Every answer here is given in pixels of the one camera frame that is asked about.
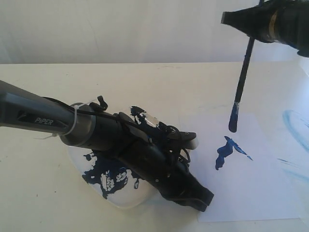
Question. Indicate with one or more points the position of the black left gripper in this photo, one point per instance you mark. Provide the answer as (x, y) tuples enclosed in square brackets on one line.
[(173, 183)]

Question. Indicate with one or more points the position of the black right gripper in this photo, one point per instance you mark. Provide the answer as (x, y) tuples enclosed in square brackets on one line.
[(275, 21)]

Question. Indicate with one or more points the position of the black paintbrush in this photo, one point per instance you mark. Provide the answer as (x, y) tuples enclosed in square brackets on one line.
[(233, 121)]

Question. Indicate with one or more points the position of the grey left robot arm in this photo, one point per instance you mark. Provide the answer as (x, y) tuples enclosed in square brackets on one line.
[(24, 110)]

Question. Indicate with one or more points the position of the white paper sheet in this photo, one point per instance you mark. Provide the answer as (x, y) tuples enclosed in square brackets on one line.
[(240, 169)]

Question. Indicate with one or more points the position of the white square paint plate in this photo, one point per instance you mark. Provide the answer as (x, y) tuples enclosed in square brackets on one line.
[(99, 137)]

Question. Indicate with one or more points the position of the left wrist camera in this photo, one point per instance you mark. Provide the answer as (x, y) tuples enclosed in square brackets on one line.
[(186, 140)]

